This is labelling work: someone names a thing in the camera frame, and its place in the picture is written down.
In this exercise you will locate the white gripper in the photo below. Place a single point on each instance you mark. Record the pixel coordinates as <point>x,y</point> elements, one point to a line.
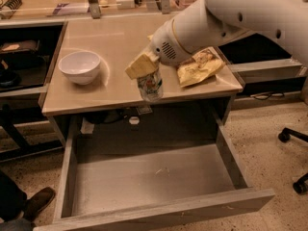
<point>164,44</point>

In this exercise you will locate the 7up soda can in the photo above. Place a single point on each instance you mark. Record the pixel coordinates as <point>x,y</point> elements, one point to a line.
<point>151,86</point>

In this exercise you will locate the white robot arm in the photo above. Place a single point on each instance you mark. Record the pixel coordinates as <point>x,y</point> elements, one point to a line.
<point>216,22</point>

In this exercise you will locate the grey counter cabinet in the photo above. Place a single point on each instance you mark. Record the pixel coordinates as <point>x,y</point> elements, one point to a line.
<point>118,41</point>

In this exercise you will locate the open grey wooden drawer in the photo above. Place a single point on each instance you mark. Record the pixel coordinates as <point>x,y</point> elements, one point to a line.
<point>176,167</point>

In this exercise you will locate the sea salt chip bag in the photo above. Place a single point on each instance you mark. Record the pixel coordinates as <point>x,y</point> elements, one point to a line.
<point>199,67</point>

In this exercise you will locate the white ceramic bowl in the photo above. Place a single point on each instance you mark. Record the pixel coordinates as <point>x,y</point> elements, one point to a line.
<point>80,67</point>

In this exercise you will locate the black spiral whisk tool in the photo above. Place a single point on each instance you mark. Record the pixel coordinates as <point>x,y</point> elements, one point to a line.
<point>9,8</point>

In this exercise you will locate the brown leather shoe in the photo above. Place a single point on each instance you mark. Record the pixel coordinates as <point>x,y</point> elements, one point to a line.
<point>38,202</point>

